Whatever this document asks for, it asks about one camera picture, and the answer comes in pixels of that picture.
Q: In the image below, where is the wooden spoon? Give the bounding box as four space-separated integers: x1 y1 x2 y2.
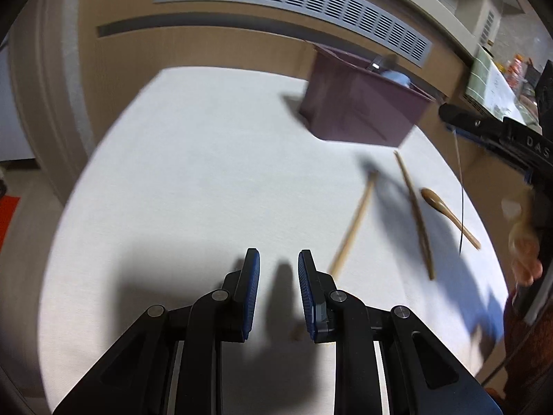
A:
420 187 481 250

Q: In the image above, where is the right hand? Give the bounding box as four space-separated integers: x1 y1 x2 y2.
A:
502 189 543 287

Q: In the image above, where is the green checkered cloth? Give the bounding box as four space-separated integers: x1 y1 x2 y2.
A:
464 47 538 128

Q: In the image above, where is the short wooden chopstick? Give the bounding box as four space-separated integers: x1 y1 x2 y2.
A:
329 172 379 279

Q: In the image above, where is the small black shovel spatula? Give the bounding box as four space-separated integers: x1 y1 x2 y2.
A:
452 129 465 256

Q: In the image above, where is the long wooden chopstick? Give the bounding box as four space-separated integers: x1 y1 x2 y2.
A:
394 150 436 281

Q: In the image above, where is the light blue spoon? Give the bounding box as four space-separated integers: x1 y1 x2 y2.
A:
381 70 412 88

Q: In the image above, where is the maroon plastic bin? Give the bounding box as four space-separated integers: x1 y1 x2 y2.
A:
299 44 434 147

